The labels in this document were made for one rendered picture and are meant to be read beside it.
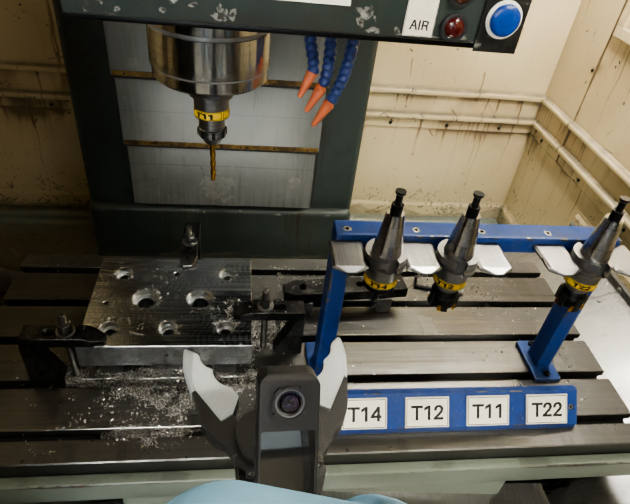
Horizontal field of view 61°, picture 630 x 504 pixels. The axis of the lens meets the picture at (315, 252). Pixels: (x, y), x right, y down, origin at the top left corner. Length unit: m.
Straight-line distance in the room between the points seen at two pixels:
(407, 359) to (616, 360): 0.54
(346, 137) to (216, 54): 0.73
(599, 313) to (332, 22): 1.13
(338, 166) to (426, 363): 0.58
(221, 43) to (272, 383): 0.43
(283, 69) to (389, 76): 0.55
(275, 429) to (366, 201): 1.56
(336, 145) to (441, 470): 0.80
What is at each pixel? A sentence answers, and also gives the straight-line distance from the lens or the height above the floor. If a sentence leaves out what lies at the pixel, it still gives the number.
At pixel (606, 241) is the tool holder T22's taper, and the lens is 0.89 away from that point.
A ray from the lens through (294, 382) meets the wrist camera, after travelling 0.39.
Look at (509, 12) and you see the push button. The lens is 0.59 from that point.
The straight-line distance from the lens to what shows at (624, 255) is 0.97.
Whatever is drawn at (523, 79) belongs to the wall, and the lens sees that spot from 1.86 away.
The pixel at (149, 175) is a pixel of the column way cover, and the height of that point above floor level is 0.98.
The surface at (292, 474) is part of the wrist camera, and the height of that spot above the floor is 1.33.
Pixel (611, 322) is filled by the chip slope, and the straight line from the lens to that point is 1.49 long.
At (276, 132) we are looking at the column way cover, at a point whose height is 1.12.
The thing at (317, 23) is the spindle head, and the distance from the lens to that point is 0.55.
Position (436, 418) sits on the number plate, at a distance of 0.97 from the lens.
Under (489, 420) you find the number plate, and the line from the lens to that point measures 1.01.
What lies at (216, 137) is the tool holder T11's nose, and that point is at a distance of 0.80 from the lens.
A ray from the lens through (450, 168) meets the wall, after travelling 1.93.
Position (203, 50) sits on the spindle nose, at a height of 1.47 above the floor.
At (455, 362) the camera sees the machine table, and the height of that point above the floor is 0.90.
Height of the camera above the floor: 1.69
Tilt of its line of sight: 39 degrees down
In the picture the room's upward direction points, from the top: 7 degrees clockwise
